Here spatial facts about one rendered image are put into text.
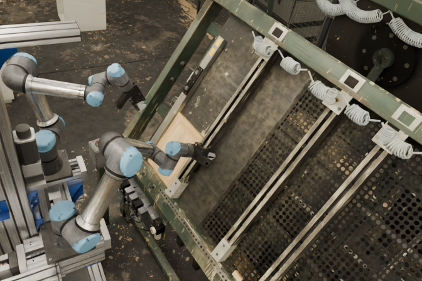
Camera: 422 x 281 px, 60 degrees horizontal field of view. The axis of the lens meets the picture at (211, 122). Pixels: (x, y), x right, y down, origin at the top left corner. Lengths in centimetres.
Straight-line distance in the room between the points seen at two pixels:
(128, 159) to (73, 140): 245
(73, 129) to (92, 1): 226
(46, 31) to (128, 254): 206
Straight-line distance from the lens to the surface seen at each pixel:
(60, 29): 153
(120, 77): 193
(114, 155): 159
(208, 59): 229
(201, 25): 244
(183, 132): 232
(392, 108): 170
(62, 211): 182
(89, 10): 577
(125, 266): 309
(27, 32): 152
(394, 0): 214
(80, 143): 393
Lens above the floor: 273
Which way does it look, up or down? 40 degrees down
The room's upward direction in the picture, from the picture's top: 11 degrees clockwise
